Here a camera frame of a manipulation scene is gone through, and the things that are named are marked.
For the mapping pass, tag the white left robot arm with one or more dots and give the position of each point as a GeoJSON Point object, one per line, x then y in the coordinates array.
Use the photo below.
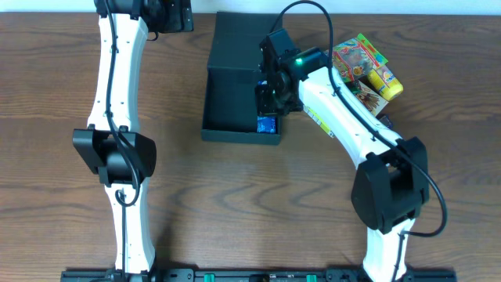
{"type": "Point", "coordinates": [111, 144]}

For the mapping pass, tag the blue cookie roll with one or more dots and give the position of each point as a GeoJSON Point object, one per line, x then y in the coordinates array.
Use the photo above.
{"type": "Point", "coordinates": [265, 124]}

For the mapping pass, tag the green pretzel snack box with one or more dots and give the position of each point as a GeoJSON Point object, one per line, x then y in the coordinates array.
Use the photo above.
{"type": "Point", "coordinates": [319, 121]}

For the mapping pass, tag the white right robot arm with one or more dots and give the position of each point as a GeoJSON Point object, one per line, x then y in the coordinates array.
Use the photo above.
{"type": "Point", "coordinates": [390, 184]}

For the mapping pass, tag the black box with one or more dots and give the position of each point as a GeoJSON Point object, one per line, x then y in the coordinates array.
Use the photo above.
{"type": "Point", "coordinates": [230, 112]}

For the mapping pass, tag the brown chocolate sticks box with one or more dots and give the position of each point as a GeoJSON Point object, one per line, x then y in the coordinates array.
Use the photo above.
{"type": "Point", "coordinates": [370, 99]}

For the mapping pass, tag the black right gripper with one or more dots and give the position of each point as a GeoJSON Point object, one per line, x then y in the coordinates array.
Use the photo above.
{"type": "Point", "coordinates": [267, 104]}

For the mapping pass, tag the black mounting rail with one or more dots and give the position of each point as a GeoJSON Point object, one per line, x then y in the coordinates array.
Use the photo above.
{"type": "Point", "coordinates": [190, 275]}

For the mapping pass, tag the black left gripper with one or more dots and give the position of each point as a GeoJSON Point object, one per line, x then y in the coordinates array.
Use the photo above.
{"type": "Point", "coordinates": [182, 19]}

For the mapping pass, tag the dark blue chocolate bar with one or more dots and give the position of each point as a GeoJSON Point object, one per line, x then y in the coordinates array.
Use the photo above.
{"type": "Point", "coordinates": [385, 120]}

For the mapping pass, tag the green gummy worms bag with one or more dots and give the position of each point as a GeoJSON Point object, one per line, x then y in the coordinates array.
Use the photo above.
{"type": "Point", "coordinates": [356, 57]}

